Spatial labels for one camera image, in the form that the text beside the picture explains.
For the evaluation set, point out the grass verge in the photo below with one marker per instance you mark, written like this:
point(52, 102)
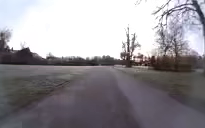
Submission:
point(176, 83)

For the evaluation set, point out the group of bare trees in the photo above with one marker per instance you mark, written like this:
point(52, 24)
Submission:
point(0, 40)

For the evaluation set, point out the distant line of trees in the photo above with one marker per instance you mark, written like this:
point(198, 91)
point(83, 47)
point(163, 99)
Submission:
point(73, 61)

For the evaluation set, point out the bushes with thin trees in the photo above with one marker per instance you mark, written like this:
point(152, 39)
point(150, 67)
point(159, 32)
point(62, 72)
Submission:
point(173, 63)

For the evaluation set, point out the small bare tree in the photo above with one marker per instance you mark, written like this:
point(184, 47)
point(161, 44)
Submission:
point(128, 50)

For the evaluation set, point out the grey asphalt path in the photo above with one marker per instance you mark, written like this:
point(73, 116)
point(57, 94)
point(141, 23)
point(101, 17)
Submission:
point(100, 103)

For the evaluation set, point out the frosty grass field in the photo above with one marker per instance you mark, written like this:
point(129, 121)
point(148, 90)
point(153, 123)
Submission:
point(20, 83)

